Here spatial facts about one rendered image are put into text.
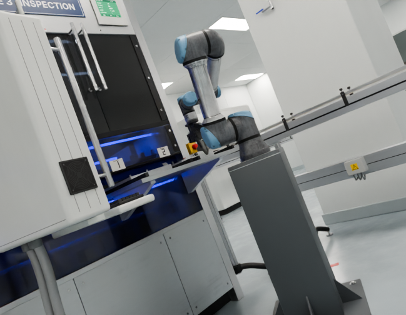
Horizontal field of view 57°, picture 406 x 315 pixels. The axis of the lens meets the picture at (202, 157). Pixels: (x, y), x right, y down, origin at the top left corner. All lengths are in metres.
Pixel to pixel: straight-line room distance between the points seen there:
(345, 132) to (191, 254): 1.68
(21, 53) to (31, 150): 0.33
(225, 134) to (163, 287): 0.89
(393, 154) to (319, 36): 1.22
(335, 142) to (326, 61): 0.66
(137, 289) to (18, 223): 0.77
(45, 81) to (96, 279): 0.96
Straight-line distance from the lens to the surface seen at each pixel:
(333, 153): 3.31
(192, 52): 1.72
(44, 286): 1.59
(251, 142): 1.76
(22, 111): 1.35
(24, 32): 1.47
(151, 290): 2.05
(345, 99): 2.54
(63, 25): 2.30
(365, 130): 3.18
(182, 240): 2.20
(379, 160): 2.57
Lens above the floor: 0.79
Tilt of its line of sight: 3 degrees up
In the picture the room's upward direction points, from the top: 21 degrees counter-clockwise
